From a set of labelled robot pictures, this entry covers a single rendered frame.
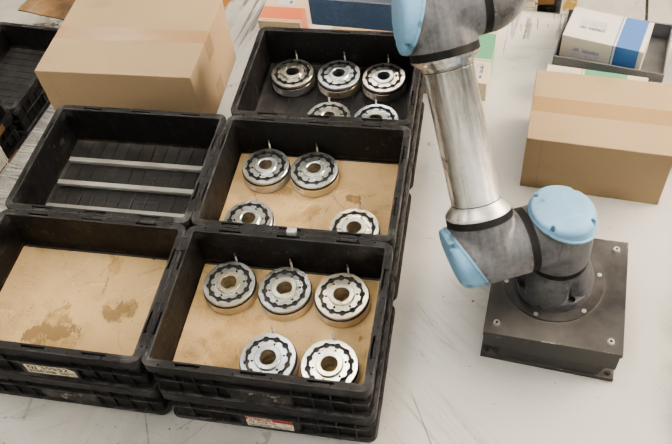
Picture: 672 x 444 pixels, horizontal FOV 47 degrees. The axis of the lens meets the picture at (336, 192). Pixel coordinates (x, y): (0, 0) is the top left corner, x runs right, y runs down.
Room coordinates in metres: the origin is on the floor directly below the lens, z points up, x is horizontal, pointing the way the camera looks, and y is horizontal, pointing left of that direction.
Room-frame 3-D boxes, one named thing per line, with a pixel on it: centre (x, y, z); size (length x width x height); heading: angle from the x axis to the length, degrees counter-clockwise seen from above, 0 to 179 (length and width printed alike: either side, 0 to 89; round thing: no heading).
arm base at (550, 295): (0.78, -0.39, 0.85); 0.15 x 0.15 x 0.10
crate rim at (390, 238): (1.03, 0.06, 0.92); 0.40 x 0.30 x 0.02; 74
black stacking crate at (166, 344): (0.74, 0.14, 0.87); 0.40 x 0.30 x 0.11; 74
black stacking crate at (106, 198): (1.14, 0.44, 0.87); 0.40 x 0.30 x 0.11; 74
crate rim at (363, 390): (0.74, 0.14, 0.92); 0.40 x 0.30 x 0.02; 74
